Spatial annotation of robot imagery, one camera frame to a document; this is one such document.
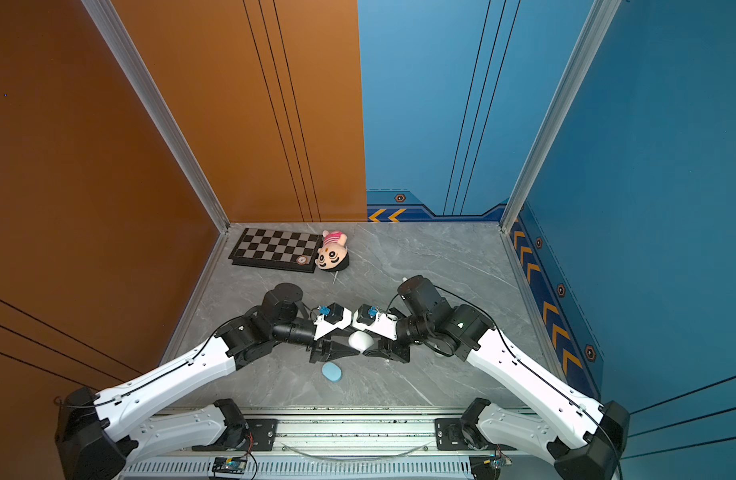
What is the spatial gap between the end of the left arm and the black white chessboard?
49 centimetres

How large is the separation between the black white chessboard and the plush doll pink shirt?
37 mm

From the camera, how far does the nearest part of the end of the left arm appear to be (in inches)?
23.6

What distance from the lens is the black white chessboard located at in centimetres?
107

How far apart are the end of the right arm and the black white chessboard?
55 centimetres

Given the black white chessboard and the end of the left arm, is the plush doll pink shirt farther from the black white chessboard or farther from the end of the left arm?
the end of the left arm

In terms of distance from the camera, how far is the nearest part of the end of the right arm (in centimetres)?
59

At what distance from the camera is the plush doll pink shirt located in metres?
1.01
